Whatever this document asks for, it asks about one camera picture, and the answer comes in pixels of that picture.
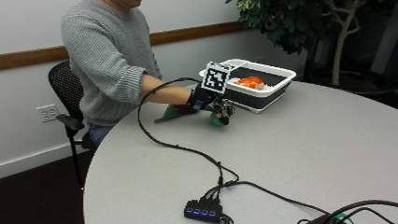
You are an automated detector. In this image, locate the person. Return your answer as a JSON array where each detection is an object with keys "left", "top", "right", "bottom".
[{"left": 60, "top": 0, "right": 237, "bottom": 147}]

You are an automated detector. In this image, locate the black office chair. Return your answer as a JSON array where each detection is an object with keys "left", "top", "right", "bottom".
[{"left": 48, "top": 60, "right": 98, "bottom": 190}]

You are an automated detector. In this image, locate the wooden wall rail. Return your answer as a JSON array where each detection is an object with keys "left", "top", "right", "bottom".
[{"left": 0, "top": 21, "right": 247, "bottom": 71}]

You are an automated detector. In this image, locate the white and grey tub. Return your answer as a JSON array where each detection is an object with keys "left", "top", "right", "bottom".
[{"left": 199, "top": 58, "right": 297, "bottom": 114}]

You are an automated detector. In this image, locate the black usb hub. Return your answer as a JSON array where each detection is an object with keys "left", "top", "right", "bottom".
[{"left": 183, "top": 199, "right": 225, "bottom": 224}]

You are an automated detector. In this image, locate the green soft toy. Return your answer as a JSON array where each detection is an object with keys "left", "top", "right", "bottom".
[{"left": 154, "top": 104, "right": 228, "bottom": 128}]

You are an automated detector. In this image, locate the white wall outlet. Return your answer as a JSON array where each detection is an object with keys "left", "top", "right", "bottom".
[{"left": 35, "top": 104, "right": 60, "bottom": 124}]

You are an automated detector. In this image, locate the black glove cable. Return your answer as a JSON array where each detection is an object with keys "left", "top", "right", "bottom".
[{"left": 138, "top": 77, "right": 241, "bottom": 188}]

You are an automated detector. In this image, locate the white marker cube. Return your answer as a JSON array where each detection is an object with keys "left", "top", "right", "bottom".
[{"left": 200, "top": 61, "right": 235, "bottom": 95}]

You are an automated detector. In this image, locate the orange soft toy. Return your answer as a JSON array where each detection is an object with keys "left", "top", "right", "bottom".
[{"left": 235, "top": 76, "right": 267, "bottom": 91}]

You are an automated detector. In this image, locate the potted indoor tree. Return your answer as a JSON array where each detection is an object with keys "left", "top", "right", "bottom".
[{"left": 224, "top": 0, "right": 398, "bottom": 91}]

